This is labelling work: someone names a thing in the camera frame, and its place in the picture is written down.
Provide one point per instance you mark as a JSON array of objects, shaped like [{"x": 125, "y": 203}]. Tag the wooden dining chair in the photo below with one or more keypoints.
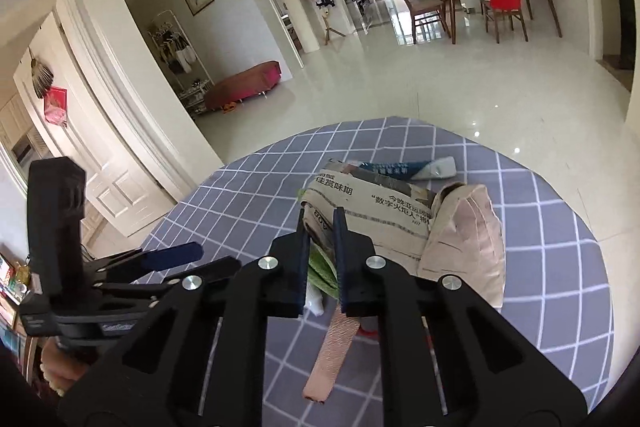
[{"x": 422, "y": 4}]

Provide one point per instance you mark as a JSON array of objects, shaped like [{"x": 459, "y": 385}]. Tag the feather hand fan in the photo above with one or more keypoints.
[{"x": 42, "y": 79}]

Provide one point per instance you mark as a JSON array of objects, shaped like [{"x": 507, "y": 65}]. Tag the green packet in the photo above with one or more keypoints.
[{"x": 322, "y": 269}]

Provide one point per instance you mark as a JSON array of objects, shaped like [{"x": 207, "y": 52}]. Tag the wooden chair with shirt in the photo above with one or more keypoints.
[{"x": 505, "y": 21}]

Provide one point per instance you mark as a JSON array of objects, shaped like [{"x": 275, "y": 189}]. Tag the white cabinet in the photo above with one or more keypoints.
[{"x": 609, "y": 22}]

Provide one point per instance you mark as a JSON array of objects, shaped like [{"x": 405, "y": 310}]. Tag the blue and white packet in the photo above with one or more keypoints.
[{"x": 400, "y": 169}]

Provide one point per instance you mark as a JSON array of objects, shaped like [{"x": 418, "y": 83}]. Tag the orange slippers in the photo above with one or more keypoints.
[{"x": 230, "y": 108}]

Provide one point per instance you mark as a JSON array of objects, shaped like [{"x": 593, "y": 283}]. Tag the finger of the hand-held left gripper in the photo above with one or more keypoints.
[
  {"x": 200, "y": 272},
  {"x": 170, "y": 256}
]

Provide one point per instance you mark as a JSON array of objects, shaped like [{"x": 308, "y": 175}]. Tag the grey checked tablecloth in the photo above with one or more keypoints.
[{"x": 540, "y": 282}]

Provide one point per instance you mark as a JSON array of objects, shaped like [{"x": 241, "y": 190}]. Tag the red wall hanging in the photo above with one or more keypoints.
[{"x": 56, "y": 104}]

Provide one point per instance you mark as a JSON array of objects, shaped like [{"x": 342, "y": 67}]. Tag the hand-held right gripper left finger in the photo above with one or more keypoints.
[{"x": 299, "y": 272}]

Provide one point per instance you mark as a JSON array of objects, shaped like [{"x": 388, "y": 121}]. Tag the pink upholstered bench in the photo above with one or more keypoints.
[{"x": 245, "y": 84}]

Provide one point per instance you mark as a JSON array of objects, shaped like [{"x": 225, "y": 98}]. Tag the white clothes rack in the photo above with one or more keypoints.
[{"x": 175, "y": 52}]

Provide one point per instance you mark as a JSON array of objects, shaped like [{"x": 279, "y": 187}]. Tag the white plastic bag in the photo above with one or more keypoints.
[{"x": 314, "y": 302}]

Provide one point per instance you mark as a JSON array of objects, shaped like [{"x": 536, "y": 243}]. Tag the person's left hand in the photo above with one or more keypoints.
[{"x": 60, "y": 369}]

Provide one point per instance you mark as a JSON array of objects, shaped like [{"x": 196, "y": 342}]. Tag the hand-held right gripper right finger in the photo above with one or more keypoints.
[{"x": 342, "y": 267}]

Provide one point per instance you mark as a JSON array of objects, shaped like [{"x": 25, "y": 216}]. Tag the white panelled door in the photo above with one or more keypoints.
[{"x": 120, "y": 197}]

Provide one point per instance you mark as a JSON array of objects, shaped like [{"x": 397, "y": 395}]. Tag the newspaper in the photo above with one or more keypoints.
[{"x": 370, "y": 217}]

